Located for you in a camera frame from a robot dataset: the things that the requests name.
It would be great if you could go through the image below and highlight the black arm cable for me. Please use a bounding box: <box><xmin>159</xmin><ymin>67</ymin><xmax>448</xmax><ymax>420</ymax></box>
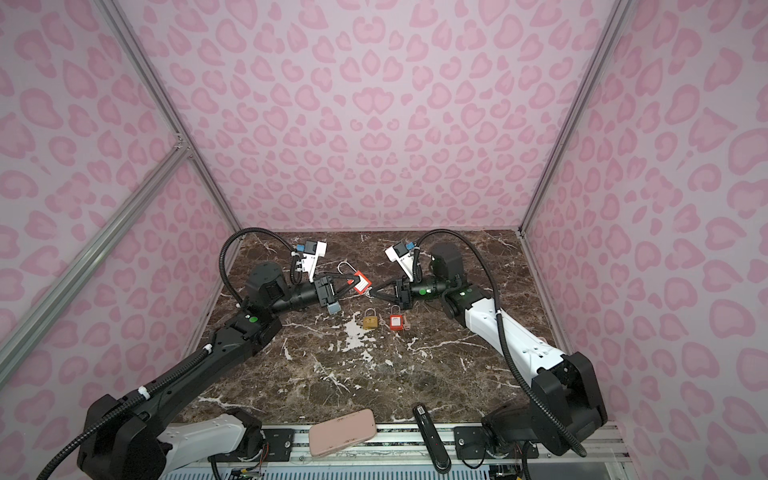
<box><xmin>413</xmin><ymin>229</ymin><xmax>589</xmax><ymax>458</ymax></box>
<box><xmin>35</xmin><ymin>227</ymin><xmax>301</xmax><ymax>480</ymax></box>

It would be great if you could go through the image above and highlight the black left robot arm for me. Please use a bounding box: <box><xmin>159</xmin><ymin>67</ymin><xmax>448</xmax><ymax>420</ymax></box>
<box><xmin>77</xmin><ymin>262</ymin><xmax>359</xmax><ymax>479</ymax></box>

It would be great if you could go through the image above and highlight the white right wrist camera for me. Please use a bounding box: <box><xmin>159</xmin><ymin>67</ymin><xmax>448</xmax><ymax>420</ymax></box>
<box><xmin>385</xmin><ymin>241</ymin><xmax>421</xmax><ymax>282</ymax></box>

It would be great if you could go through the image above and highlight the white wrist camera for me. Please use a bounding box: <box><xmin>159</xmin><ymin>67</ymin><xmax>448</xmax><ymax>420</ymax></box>
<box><xmin>385</xmin><ymin>241</ymin><xmax>421</xmax><ymax>282</ymax></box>
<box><xmin>291</xmin><ymin>240</ymin><xmax>327</xmax><ymax>283</ymax></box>

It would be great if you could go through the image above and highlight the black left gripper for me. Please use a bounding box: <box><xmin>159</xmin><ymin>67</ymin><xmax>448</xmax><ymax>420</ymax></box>
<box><xmin>269</xmin><ymin>271</ymin><xmax>359</xmax><ymax>320</ymax></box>

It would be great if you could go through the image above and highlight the diagonal aluminium frame bar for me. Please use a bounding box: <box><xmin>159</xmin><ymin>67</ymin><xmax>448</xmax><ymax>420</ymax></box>
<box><xmin>1</xmin><ymin>141</ymin><xmax>189</xmax><ymax>385</ymax></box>

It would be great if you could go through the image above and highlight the pink smartphone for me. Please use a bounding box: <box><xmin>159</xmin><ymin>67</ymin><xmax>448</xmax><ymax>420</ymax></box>
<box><xmin>308</xmin><ymin>409</ymin><xmax>377</xmax><ymax>457</ymax></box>

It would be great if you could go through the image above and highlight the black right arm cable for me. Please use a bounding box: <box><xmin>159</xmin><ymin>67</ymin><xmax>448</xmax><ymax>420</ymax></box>
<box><xmin>413</xmin><ymin>229</ymin><xmax>589</xmax><ymax>458</ymax></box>

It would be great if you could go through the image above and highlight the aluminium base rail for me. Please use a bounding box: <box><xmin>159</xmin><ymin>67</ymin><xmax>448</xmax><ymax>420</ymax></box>
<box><xmin>159</xmin><ymin>416</ymin><xmax>637</xmax><ymax>479</ymax></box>

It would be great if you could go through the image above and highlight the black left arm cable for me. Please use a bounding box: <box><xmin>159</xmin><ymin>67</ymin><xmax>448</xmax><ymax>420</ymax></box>
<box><xmin>35</xmin><ymin>227</ymin><xmax>301</xmax><ymax>480</ymax></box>

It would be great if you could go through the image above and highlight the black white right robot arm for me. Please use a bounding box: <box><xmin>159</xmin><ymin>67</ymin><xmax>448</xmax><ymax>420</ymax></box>
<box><xmin>369</xmin><ymin>242</ymin><xmax>607</xmax><ymax>458</ymax></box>

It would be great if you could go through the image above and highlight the brass padlock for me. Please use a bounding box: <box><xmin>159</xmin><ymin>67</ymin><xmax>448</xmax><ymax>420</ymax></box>
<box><xmin>362</xmin><ymin>308</ymin><xmax>379</xmax><ymax>330</ymax></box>

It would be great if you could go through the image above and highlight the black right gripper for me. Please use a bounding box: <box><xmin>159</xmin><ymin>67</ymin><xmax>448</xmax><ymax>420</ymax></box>
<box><xmin>373</xmin><ymin>271</ymin><xmax>450</xmax><ymax>312</ymax></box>

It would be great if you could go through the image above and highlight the red key fob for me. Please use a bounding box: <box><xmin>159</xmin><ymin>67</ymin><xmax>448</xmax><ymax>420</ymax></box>
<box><xmin>337</xmin><ymin>261</ymin><xmax>372</xmax><ymax>295</ymax></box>
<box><xmin>389</xmin><ymin>305</ymin><xmax>406</xmax><ymax>331</ymax></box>

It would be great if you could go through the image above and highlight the black handheld device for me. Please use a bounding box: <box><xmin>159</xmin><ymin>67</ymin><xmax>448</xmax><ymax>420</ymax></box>
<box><xmin>412</xmin><ymin>403</ymin><xmax>452</xmax><ymax>474</ymax></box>

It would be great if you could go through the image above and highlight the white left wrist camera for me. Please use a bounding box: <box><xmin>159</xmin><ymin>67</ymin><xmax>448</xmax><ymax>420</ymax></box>
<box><xmin>291</xmin><ymin>240</ymin><xmax>327</xmax><ymax>283</ymax></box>

